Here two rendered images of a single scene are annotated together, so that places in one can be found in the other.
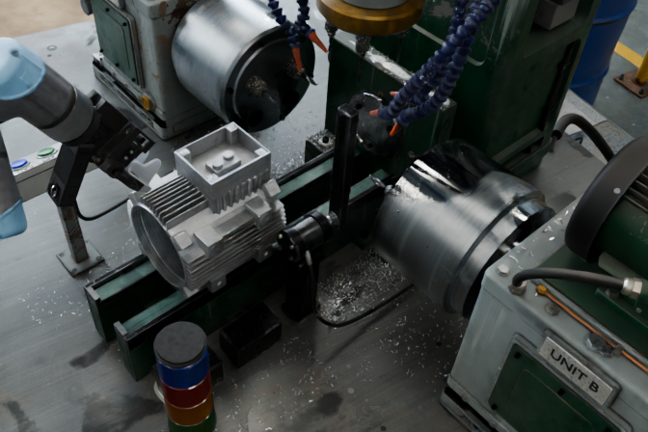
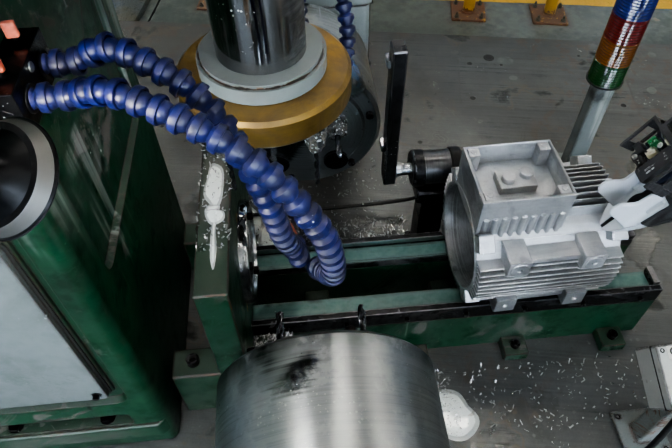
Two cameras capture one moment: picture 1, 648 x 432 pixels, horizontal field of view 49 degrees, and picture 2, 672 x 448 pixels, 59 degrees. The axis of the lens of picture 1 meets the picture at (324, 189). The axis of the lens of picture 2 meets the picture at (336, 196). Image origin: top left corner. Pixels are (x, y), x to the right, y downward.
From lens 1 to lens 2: 1.45 m
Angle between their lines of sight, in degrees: 79
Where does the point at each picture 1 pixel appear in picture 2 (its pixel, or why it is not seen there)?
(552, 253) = not seen: outside the picture
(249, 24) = (349, 366)
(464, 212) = (335, 27)
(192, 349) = not seen: outside the picture
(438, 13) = (108, 152)
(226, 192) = (524, 157)
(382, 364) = not seen: hidden behind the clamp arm
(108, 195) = not seen: outside the picture
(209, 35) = (416, 424)
